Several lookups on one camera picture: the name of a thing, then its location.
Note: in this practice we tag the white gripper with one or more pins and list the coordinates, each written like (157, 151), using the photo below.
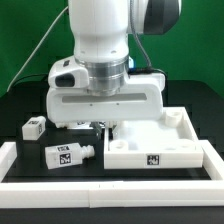
(139, 99)

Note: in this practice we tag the white square table top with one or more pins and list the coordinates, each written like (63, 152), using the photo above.
(167, 143)

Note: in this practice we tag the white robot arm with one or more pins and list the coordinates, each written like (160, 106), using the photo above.
(95, 83)

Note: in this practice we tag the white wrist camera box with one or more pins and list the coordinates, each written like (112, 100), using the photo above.
(66, 73)

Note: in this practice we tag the white U-shaped fence frame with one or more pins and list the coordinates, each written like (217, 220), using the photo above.
(121, 193)

